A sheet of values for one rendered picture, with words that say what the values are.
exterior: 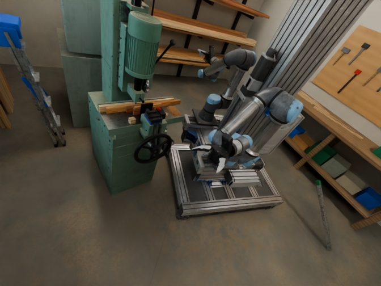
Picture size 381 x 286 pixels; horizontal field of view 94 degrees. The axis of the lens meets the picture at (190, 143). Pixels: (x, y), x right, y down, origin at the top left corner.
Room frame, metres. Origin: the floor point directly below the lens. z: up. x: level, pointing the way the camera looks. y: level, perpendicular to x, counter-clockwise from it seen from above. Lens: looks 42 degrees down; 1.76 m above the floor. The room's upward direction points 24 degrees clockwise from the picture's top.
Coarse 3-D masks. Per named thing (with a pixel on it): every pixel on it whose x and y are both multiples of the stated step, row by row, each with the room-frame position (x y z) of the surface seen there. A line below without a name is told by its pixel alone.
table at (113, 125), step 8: (104, 112) 0.87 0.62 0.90; (120, 112) 0.94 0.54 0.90; (168, 112) 1.18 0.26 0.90; (104, 120) 0.81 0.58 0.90; (112, 120) 0.84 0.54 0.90; (120, 120) 0.87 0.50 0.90; (136, 120) 0.93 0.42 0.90; (168, 120) 1.11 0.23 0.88; (176, 120) 1.17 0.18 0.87; (104, 128) 0.79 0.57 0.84; (112, 128) 0.77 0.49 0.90; (120, 128) 0.81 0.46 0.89; (128, 128) 0.85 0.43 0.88; (136, 128) 0.90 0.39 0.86; (144, 136) 0.86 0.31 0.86
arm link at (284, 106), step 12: (276, 96) 0.98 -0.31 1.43; (288, 96) 0.97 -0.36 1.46; (276, 108) 0.95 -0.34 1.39; (288, 108) 0.92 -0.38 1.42; (300, 108) 0.94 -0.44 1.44; (276, 120) 0.93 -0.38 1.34; (288, 120) 0.91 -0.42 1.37; (264, 132) 0.94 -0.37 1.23; (252, 144) 0.95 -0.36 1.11; (264, 144) 0.95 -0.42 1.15; (252, 156) 0.92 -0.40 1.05
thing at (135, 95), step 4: (128, 84) 1.06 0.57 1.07; (132, 84) 1.08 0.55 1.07; (128, 88) 1.05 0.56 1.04; (132, 88) 1.03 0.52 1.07; (128, 92) 1.05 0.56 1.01; (132, 92) 1.01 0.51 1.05; (136, 92) 1.00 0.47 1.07; (140, 92) 1.02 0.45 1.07; (144, 92) 1.04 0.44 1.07; (132, 96) 1.01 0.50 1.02; (136, 96) 0.99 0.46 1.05; (140, 96) 1.01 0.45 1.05; (144, 96) 1.04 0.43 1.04; (136, 100) 0.99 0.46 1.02; (140, 100) 1.02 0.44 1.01
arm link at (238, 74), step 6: (246, 54) 1.50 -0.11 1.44; (252, 54) 1.56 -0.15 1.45; (246, 60) 1.50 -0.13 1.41; (252, 60) 1.55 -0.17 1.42; (240, 66) 1.53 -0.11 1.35; (246, 66) 1.53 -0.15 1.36; (234, 72) 1.56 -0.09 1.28; (240, 72) 1.54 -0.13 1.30; (234, 78) 1.54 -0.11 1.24; (240, 78) 1.55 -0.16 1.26; (228, 84) 1.56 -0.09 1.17; (234, 84) 1.54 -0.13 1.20; (228, 90) 1.54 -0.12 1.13; (234, 90) 1.56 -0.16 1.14; (222, 96) 1.54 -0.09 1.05; (228, 96) 1.54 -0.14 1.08; (228, 102) 1.54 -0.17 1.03; (222, 108) 1.52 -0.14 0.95
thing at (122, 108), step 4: (168, 100) 1.28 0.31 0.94; (172, 100) 1.31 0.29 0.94; (176, 100) 1.33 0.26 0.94; (180, 100) 1.36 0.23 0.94; (132, 104) 1.03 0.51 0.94; (164, 104) 1.24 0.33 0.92; (168, 104) 1.27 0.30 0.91; (172, 104) 1.30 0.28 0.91; (176, 104) 1.34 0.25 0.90; (108, 108) 0.88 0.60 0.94; (112, 108) 0.90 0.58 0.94; (116, 108) 0.92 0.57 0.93; (120, 108) 0.95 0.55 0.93; (124, 108) 0.97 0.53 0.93; (108, 112) 0.88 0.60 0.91; (112, 112) 0.90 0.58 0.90
